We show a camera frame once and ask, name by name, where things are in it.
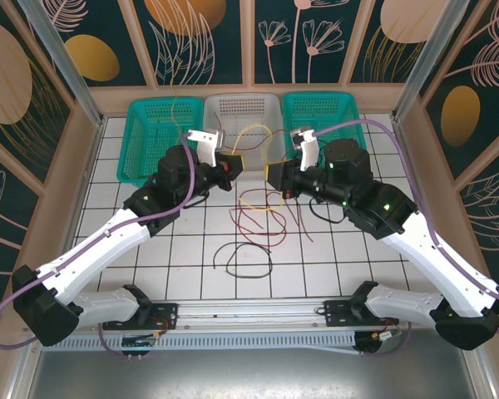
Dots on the grey metal sheet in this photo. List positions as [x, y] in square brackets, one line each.
[249, 374]

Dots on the teal plastic basket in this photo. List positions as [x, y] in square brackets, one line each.
[149, 137]
[324, 108]

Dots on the white plastic basket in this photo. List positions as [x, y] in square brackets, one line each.
[241, 108]

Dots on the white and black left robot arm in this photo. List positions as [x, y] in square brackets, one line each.
[100, 245]

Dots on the small circuit board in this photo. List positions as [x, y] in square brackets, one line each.
[139, 343]
[378, 338]

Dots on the aluminium frame post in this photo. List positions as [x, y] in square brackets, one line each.
[62, 54]
[424, 54]

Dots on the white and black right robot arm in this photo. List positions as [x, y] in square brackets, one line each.
[432, 257]

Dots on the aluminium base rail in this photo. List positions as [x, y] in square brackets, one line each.
[249, 311]

